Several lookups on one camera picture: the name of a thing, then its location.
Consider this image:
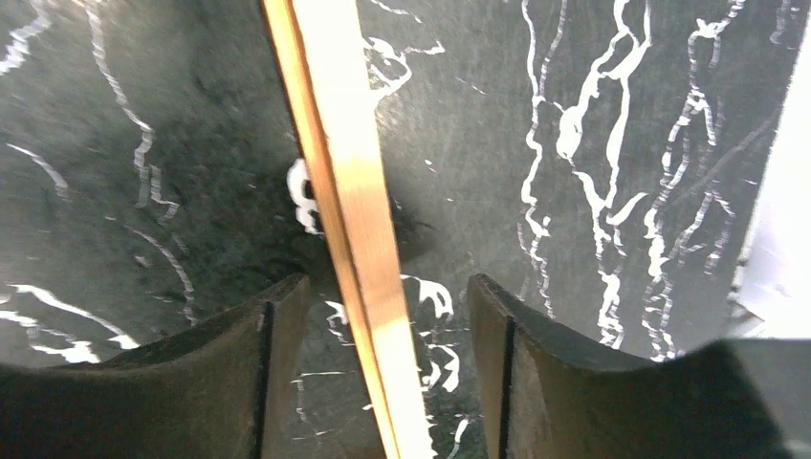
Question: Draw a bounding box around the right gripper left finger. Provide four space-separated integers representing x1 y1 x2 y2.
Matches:
1 274 310 458

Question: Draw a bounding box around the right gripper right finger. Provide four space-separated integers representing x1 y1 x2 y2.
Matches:
467 274 793 458

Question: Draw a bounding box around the wooden picture frame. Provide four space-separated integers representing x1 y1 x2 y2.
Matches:
264 1 432 458

